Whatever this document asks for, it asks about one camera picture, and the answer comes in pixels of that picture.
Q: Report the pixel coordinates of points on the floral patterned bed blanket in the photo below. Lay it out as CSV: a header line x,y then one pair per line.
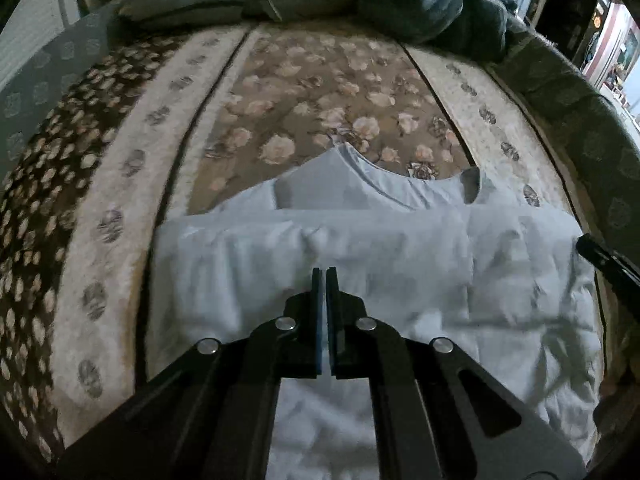
x,y
99,143

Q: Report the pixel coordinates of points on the dark navy folded quilt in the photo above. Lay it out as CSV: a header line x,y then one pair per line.
x,y
472,28

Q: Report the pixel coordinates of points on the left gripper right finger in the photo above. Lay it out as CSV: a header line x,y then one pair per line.
x,y
437,413

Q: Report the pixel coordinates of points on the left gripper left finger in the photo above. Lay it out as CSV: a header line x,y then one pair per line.
x,y
209,414

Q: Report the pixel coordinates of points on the white louvered wardrobe door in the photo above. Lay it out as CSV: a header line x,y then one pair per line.
x,y
32,25

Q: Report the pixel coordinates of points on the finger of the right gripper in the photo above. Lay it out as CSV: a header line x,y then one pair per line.
x,y
617,269

